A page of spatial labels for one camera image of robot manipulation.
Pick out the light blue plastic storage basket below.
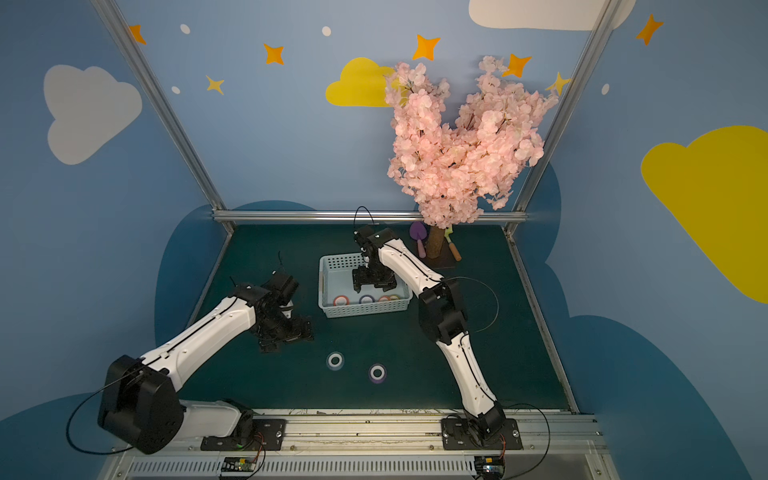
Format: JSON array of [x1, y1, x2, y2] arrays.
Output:
[[318, 253, 413, 319]]

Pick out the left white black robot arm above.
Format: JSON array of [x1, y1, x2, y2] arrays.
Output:
[[97, 271, 313, 454]]

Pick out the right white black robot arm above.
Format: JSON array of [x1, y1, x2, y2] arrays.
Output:
[[352, 226, 506, 445]]

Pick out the blue tape roll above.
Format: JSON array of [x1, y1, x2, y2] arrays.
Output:
[[326, 352, 345, 371]]

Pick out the purple pink toy shovel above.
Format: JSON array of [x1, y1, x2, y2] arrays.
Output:
[[409, 221, 427, 258]]

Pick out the pink cherry blossom tree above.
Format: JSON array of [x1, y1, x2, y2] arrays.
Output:
[[385, 56, 559, 229]]

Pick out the left green circuit board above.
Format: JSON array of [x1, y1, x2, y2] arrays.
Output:
[[220, 457, 258, 476]]

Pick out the green circuit board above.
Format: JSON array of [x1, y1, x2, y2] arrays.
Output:
[[473, 456, 505, 480], [220, 457, 258, 476]]

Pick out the right green circuit board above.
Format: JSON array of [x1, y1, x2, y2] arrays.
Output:
[[473, 456, 505, 480]]

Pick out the dark tree base plate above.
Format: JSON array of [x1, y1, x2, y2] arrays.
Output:
[[425, 240, 457, 271]]

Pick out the wooden handle toy tool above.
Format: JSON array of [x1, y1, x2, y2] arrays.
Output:
[[444, 228, 462, 262]]

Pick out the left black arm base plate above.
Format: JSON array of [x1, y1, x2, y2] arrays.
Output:
[[200, 417, 287, 452]]

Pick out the aluminium rail front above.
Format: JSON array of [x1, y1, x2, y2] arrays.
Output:
[[99, 407, 619, 479]]

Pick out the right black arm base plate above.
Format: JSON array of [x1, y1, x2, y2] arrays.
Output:
[[440, 415, 523, 451]]

